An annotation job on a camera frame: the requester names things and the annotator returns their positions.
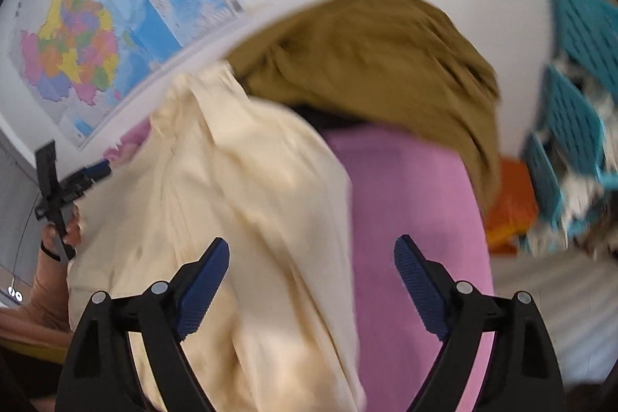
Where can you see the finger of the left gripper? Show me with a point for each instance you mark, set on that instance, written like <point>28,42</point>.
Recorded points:
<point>87,176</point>

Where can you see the olive brown garment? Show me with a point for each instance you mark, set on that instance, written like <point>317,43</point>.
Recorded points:
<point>398,62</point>

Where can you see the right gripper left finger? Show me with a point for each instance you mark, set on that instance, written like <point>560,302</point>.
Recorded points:
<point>100,374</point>

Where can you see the colourful wall map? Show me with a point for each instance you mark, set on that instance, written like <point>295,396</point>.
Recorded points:
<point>81,59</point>

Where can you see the pink bed sheet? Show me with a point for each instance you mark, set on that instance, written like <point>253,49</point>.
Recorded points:
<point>400,185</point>

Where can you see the person's left hand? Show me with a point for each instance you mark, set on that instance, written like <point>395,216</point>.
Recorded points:
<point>49,296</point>

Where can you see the cream large shirt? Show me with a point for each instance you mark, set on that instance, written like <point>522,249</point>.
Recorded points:
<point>280,334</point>

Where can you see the orange garment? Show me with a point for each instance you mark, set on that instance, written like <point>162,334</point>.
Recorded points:
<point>515,210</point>

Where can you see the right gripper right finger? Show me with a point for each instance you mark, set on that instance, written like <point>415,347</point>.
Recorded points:
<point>522,373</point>

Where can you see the teal plastic basket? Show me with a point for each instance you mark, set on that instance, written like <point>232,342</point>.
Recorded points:
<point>572,153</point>

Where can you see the left forearm pink sleeve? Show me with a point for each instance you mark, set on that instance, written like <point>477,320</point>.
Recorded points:
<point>31,326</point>

